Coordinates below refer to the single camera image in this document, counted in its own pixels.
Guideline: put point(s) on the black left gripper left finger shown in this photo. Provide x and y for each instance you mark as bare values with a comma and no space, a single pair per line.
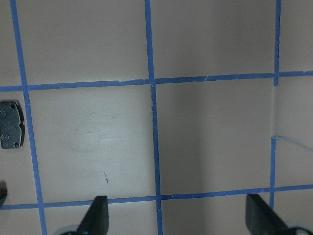
96,220

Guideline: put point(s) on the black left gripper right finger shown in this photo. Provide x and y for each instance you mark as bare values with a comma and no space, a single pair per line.
261,219

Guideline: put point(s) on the olive green brake shoe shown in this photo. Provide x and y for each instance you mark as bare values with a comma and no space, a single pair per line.
3,192

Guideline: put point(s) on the black brake pad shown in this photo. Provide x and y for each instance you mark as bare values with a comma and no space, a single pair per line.
12,128

